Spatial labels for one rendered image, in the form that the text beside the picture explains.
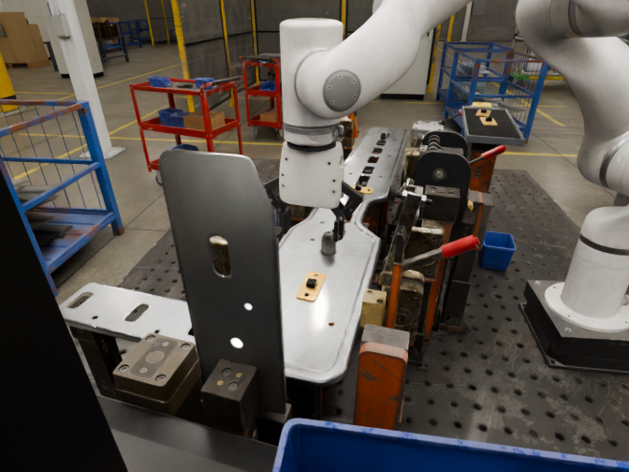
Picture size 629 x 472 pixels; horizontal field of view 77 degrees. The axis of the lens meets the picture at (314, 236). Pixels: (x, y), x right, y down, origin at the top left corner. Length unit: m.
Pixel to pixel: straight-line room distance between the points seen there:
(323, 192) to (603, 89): 0.51
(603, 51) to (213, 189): 0.70
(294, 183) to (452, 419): 0.61
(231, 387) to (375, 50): 0.42
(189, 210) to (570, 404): 0.92
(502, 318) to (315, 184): 0.78
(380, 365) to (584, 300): 0.83
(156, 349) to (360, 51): 0.45
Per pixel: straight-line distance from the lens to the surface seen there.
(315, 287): 0.73
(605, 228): 1.05
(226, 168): 0.36
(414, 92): 7.74
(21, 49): 14.23
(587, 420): 1.08
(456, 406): 0.99
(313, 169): 0.60
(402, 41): 0.53
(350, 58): 0.49
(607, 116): 0.90
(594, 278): 1.10
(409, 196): 0.60
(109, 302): 0.79
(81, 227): 3.10
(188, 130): 3.46
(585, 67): 0.86
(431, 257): 0.65
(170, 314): 0.72
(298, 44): 0.55
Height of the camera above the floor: 1.45
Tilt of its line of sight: 30 degrees down
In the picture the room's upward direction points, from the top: straight up
